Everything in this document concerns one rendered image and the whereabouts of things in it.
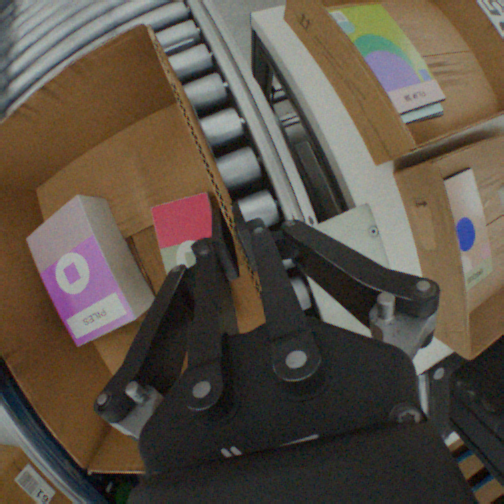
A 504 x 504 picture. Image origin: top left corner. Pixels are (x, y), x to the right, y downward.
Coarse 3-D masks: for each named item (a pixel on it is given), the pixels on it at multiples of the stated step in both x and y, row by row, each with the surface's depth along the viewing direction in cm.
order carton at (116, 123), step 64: (128, 64) 19; (0, 128) 16; (64, 128) 23; (128, 128) 31; (192, 128) 16; (0, 192) 24; (64, 192) 32; (128, 192) 32; (192, 192) 32; (0, 256) 22; (0, 320) 20; (256, 320) 34; (64, 384) 25; (128, 448) 24
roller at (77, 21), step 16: (112, 0) 29; (128, 0) 30; (80, 16) 29; (96, 16) 30; (48, 32) 29; (64, 32) 30; (32, 48) 29; (48, 48) 31; (16, 64) 29; (0, 80) 30
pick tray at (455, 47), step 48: (288, 0) 24; (336, 0) 27; (384, 0) 27; (432, 0) 26; (336, 48) 24; (432, 48) 28; (480, 48) 25; (384, 96) 22; (480, 96) 29; (384, 144) 27
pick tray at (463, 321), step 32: (448, 160) 31; (480, 160) 31; (416, 192) 29; (480, 192) 32; (416, 224) 31; (448, 224) 24; (448, 256) 26; (448, 288) 28; (480, 288) 34; (448, 320) 29; (480, 320) 31; (480, 352) 25
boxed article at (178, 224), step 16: (160, 208) 31; (176, 208) 31; (192, 208) 31; (208, 208) 31; (160, 224) 31; (176, 224) 31; (192, 224) 31; (208, 224) 31; (160, 240) 32; (176, 240) 32; (192, 240) 32; (176, 256) 32; (192, 256) 32
